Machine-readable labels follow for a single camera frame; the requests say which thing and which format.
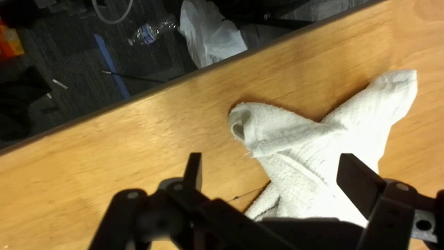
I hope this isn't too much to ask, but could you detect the blue floor strip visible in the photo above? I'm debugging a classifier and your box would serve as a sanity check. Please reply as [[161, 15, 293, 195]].
[[90, 31, 134, 101]]

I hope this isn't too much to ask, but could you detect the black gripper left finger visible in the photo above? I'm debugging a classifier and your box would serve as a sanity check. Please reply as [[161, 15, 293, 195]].
[[86, 151, 297, 250]]

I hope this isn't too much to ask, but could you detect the white square towel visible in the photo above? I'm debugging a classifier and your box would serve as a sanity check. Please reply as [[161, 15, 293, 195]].
[[227, 67, 420, 229]]

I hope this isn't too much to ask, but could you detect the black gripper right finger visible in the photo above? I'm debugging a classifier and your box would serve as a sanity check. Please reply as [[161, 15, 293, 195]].
[[336, 152, 444, 250]]

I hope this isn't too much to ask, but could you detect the white cable loop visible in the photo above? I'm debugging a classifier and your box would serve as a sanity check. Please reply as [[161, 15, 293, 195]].
[[89, 0, 136, 24]]

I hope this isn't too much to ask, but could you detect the orange box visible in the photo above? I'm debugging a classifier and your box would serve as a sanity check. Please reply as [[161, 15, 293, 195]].
[[0, 17, 25, 61]]

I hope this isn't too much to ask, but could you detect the clear plastic bottle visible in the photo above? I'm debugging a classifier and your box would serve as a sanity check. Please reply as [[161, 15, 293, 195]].
[[126, 17, 179, 47]]

